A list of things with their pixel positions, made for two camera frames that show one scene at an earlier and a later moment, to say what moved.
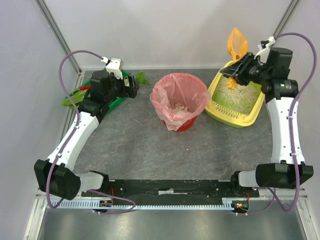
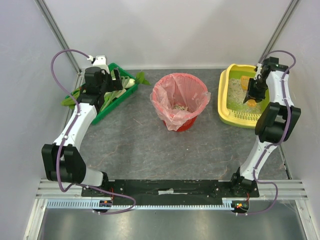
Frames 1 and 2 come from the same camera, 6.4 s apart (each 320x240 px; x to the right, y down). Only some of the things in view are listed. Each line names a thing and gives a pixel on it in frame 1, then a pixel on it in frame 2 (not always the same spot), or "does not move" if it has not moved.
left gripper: [132, 86] → [111, 81]
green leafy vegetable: [77, 96] does not move
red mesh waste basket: [180, 97] does not move
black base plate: [178, 191] does not move
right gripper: [239, 68] → [253, 93]
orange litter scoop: [237, 47] → [244, 85]
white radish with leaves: [140, 78] does not move
